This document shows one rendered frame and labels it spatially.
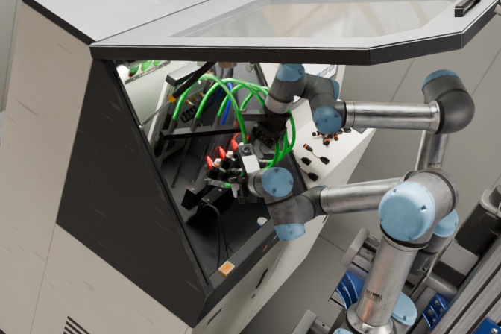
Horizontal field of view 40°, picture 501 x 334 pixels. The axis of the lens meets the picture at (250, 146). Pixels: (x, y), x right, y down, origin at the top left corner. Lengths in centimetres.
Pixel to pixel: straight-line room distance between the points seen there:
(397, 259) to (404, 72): 280
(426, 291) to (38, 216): 127
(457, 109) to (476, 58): 219
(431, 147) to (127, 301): 109
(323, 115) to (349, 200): 25
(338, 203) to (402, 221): 32
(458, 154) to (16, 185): 285
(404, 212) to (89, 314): 132
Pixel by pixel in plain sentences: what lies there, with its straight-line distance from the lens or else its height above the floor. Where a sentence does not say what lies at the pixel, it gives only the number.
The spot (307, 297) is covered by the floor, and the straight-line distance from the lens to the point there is 357.
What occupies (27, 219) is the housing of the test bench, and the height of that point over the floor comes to 72.
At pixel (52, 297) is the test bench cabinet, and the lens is 257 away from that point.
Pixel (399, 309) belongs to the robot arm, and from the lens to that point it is 185.
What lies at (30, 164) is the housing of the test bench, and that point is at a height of 95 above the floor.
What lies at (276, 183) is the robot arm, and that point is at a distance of 173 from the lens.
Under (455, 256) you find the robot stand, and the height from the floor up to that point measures 134.
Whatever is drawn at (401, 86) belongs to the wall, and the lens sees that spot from 434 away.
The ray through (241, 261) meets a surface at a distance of 219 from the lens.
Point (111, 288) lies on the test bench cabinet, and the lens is 232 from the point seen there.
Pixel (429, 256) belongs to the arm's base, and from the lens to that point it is 232.
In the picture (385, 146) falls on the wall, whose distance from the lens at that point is 453.
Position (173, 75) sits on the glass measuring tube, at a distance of 226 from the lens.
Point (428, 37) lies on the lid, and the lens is 152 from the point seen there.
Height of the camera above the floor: 246
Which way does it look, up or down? 35 degrees down
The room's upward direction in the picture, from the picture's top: 23 degrees clockwise
